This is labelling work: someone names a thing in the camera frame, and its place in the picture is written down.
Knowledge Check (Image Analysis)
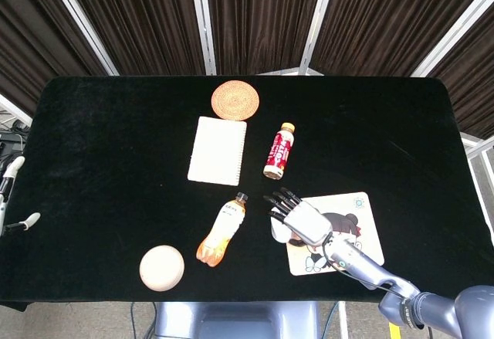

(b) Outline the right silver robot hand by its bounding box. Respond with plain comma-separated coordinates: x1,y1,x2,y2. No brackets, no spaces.
263,187,333,246

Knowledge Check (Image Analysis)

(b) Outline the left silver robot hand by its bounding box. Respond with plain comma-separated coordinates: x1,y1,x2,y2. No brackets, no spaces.
0,156,42,236

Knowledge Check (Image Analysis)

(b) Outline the white computer mouse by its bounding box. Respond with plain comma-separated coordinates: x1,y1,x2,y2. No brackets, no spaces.
269,207,300,244

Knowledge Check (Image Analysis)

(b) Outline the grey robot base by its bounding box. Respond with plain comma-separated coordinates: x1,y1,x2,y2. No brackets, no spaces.
154,300,321,339

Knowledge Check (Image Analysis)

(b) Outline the cartoon girl mouse pad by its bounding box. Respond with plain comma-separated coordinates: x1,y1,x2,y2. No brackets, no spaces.
286,191,385,276

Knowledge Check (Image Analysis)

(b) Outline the black equipment box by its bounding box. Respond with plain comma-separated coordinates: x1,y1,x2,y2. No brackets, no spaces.
0,120,31,162

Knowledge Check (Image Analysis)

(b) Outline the red label drink bottle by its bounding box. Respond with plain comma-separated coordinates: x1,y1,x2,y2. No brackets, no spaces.
262,122,296,181

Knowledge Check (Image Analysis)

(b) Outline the black velvet table cloth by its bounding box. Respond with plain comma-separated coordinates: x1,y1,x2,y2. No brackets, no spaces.
0,75,494,311

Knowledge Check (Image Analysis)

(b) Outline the orange drink plastic bottle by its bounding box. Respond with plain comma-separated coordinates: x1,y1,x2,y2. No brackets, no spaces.
195,192,249,269

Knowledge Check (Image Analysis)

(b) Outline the white table leg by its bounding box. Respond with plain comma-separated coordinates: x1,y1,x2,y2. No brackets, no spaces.
338,300,349,339

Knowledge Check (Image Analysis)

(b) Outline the white spiral notebook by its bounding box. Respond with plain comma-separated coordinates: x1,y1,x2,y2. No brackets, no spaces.
187,115,248,187

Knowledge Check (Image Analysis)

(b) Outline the dark brown pleated curtain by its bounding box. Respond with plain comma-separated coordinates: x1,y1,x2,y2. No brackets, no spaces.
428,5,494,139
310,0,494,77
204,0,327,76
0,0,109,116
59,0,205,76

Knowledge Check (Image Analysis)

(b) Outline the round woven coaster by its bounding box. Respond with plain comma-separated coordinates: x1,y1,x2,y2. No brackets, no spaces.
211,80,260,121

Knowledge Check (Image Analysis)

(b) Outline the cream round ball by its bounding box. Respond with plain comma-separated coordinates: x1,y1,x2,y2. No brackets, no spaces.
138,244,185,292

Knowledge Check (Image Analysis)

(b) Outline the white metal frame post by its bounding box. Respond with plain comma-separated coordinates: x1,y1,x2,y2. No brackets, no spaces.
411,0,494,78
299,0,340,76
41,0,119,76
0,93,32,126
188,0,217,76

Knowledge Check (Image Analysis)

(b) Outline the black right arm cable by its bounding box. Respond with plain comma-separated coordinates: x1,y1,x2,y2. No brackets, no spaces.
323,238,404,297

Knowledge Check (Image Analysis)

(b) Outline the blue floor cable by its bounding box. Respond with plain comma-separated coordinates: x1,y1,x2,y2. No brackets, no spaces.
322,302,340,339

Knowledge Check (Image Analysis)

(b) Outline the white metal frame rail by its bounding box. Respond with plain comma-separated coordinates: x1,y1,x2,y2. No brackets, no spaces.
461,132,494,239

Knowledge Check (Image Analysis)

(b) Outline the black floor cable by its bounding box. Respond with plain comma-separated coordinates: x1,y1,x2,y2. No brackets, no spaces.
130,302,157,339

